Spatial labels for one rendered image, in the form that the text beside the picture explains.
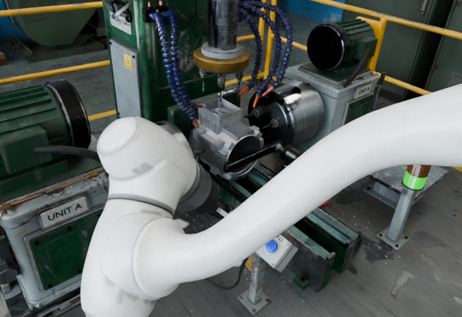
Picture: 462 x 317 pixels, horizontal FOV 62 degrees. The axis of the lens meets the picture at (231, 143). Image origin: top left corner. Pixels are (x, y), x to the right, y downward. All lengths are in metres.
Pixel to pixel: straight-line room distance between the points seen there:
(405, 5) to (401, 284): 3.38
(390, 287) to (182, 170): 0.85
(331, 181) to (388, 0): 4.05
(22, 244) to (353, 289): 0.89
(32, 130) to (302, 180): 0.62
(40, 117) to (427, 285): 1.15
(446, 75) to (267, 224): 3.85
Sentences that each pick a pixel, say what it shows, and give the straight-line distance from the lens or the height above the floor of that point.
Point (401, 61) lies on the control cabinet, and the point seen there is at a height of 0.46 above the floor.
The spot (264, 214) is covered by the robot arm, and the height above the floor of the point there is 1.44.
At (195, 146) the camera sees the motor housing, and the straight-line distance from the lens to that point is 1.36.
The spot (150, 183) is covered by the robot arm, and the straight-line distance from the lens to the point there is 0.56.
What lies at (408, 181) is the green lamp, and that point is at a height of 1.05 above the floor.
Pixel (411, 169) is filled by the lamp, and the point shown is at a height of 1.09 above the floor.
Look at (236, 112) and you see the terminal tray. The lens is 1.30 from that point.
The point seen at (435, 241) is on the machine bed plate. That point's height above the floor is 0.80.
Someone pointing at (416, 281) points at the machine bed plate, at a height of 0.80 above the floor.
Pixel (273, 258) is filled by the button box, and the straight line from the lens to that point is 0.92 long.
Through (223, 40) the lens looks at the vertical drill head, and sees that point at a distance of 1.19.
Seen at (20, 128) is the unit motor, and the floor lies 1.32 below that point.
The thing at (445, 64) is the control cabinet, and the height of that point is 0.56.
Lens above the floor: 1.73
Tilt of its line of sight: 32 degrees down
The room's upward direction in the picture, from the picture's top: 3 degrees clockwise
